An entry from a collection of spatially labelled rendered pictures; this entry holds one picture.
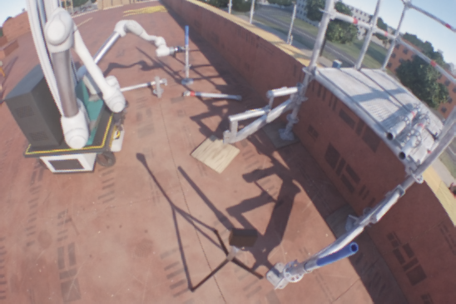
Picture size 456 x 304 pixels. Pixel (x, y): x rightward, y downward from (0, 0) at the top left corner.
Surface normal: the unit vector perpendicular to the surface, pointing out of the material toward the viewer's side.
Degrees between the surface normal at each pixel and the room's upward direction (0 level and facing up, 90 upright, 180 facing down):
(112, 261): 0
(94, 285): 0
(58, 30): 84
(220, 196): 0
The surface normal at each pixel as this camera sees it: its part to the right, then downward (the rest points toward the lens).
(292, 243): 0.09, -0.72
